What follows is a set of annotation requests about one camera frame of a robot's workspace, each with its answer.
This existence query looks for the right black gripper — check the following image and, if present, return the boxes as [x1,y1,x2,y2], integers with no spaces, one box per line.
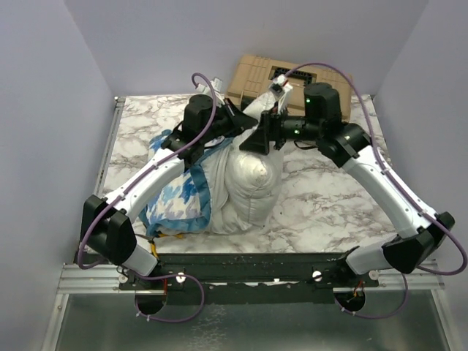
[240,101,322,154]

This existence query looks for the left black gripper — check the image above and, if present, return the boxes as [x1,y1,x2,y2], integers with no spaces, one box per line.
[201,98,258,143]

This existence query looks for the white pillow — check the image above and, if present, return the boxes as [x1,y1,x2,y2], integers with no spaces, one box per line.
[210,89,284,235]

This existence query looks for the white pillowcase blue trim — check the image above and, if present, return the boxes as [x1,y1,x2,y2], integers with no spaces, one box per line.
[139,137,233,237]

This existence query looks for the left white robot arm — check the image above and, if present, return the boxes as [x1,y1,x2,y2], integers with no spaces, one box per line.
[78,94,258,289]

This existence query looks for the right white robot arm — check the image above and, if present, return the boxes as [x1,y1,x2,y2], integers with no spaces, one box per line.
[240,82,455,286]

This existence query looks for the tan plastic toolbox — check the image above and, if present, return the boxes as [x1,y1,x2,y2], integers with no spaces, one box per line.
[226,55,352,121]

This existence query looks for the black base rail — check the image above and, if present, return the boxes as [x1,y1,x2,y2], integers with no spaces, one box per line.
[118,253,379,313]

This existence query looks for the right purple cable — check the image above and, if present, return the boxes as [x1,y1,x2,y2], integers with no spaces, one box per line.
[287,61,468,320]

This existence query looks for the yellow handled pliers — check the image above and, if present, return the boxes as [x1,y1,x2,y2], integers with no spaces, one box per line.
[135,233,185,265]

